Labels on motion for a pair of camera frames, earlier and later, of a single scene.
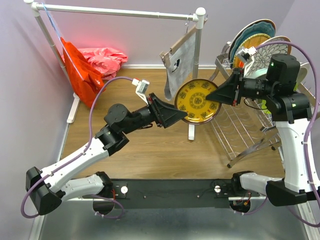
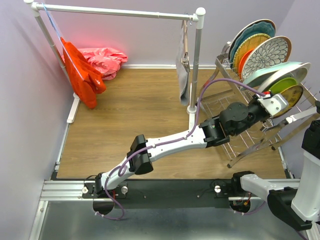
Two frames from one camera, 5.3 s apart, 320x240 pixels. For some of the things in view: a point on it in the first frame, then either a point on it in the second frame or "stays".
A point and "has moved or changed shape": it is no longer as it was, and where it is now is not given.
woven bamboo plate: x=252 y=41 stays
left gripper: x=163 y=114 to x=256 y=102
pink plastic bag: x=106 y=61 stays
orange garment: x=86 y=77 stays
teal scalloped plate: x=259 y=27 stays
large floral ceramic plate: x=257 y=21 stays
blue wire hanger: x=63 y=41 stays
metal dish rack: x=243 y=131 stays
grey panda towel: x=181 y=69 to x=183 y=79
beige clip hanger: x=165 y=56 to x=185 y=60
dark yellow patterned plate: x=191 y=98 has moved or changed shape
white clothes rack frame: x=35 y=7 stays
